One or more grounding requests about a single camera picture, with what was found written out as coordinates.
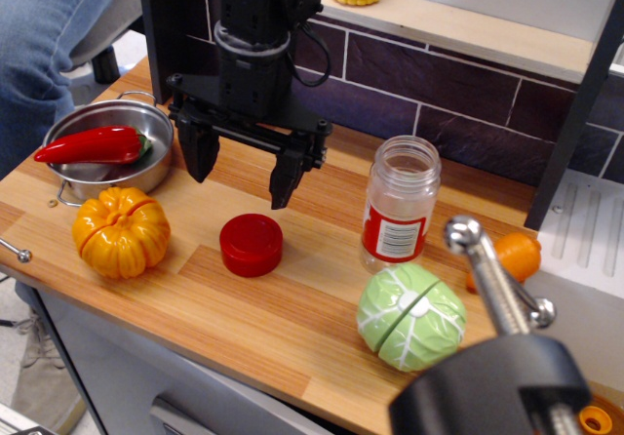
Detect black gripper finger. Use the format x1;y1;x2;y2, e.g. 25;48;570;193
175;117;220;183
269;148;304;210

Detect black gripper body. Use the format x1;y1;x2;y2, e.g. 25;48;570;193
167;40;332;170

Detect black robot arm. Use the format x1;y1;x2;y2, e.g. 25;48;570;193
167;0;332;210

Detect red plastic cap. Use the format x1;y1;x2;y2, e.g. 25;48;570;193
219;214;283;277

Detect stainless steel pot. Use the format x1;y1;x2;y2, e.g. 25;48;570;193
43;91;175;207

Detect red toy chili pepper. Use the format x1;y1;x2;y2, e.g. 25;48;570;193
34;126;151;165

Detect clear plastic jar red label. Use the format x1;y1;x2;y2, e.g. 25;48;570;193
360;136;441;273

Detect orange toy pumpkin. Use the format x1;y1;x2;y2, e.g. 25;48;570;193
72;187;171;279

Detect green toy cabbage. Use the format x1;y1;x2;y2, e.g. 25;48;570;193
357;263;467;372

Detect person's leg in jeans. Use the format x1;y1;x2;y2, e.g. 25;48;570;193
1;0;113;176

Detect metal rod with ball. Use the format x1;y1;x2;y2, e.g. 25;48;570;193
0;239;32;263

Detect orange toy carrot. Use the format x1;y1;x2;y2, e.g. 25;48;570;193
493;232;542;284

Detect grey shoe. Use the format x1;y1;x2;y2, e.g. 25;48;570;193
11;310;86;434

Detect wooden shelf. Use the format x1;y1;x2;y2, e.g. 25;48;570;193
320;0;596;84

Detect white sink drainboard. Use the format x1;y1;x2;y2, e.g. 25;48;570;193
538;170;623;298

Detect black metal clamp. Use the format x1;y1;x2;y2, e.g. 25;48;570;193
389;216;615;434

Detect black cable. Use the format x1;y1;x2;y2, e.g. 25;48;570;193
287;20;332;89

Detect grey drawer handle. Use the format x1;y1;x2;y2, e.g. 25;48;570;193
149;397;212;434

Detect dark shelf post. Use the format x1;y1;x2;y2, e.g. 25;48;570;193
525;0;623;231

